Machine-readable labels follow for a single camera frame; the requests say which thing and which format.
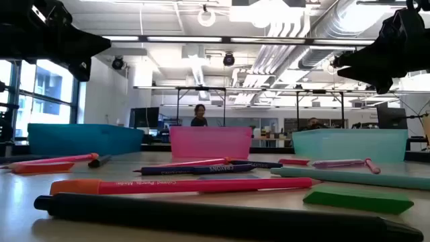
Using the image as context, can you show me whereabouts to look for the black ceiling camera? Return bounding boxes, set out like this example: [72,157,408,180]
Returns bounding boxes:
[111,56,126,71]
[331,50,357,68]
[222,52,236,67]

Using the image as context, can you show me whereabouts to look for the black aluminium table frame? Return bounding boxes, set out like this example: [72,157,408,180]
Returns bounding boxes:
[0,143,430,164]

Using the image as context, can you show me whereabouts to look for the green eraser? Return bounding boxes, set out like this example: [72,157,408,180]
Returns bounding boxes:
[302,186,415,216]

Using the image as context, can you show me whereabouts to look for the teal pen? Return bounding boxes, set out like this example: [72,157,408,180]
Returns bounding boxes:
[269,167,430,191]

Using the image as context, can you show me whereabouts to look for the blue eraser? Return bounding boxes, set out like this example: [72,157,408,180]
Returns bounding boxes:
[197,173,260,180]

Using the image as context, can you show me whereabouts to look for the blue plastic bin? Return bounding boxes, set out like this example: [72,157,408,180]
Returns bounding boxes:
[27,123,145,157]

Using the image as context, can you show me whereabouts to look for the orange eraser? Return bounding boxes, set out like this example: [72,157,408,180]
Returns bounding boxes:
[11,161,75,175]

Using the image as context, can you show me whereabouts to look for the large glass window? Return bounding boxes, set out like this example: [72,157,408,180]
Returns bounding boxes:
[0,58,80,138]

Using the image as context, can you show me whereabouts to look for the light purple pen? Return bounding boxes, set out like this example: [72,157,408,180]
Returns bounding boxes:
[311,159,367,169]

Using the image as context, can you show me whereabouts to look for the black articulated stand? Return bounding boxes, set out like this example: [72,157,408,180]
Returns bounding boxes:
[401,112,430,152]

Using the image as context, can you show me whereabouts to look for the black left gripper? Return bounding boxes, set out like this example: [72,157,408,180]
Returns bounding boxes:
[19,0,112,83]

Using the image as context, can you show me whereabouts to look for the teal plastic bin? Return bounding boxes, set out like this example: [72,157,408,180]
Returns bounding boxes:
[291,128,409,163]

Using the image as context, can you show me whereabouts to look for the overhead light bar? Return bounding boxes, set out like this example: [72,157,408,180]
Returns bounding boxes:
[100,34,377,47]

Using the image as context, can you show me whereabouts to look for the pink plastic bin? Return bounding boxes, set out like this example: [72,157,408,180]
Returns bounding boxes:
[169,126,253,160]

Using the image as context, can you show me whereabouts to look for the black metal rig frame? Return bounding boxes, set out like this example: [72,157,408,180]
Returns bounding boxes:
[175,86,227,128]
[296,89,345,131]

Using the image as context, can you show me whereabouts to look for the black computer monitor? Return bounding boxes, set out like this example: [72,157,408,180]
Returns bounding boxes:
[376,106,409,130]
[129,106,161,129]

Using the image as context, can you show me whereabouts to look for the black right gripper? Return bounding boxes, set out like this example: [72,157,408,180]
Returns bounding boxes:
[337,7,430,95]

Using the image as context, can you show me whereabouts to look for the black pen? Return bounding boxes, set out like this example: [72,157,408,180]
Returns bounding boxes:
[33,192,425,242]
[87,154,112,169]

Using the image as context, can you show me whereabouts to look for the black equipment rack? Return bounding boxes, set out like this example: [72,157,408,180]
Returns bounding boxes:
[0,80,20,159]

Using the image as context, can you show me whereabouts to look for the pink eraser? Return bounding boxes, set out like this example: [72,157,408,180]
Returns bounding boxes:
[278,158,310,166]

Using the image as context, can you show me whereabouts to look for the white ring light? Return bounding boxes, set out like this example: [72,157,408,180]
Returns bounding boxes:
[197,9,216,28]

